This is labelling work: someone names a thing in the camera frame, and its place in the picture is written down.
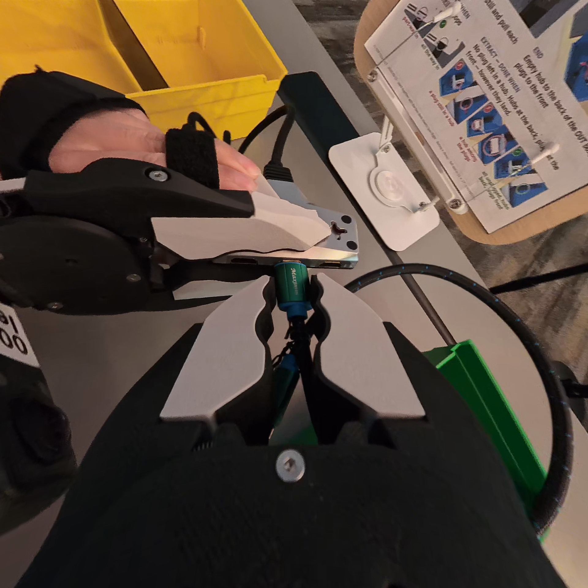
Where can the yellow plastic bin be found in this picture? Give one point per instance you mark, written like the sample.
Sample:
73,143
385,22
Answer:
206,46

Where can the grey multi-port hub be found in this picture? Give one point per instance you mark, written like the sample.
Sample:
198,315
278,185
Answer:
298,197

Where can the white stand base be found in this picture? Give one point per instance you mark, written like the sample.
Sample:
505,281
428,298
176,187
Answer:
367,206

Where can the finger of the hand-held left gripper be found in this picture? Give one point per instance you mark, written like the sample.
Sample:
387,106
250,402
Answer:
239,234
206,289

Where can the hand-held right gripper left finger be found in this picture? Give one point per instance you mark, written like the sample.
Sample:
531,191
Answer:
220,358

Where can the black bin divider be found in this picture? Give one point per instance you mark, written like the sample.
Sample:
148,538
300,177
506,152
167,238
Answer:
133,46

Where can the black flat pad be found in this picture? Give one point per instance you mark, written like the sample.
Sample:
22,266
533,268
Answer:
317,105

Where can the person's left hand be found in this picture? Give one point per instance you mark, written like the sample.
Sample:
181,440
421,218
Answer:
115,138

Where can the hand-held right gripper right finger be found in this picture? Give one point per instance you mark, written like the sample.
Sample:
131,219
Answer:
363,358

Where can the green plastic bin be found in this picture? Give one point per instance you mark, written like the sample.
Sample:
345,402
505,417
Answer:
482,404

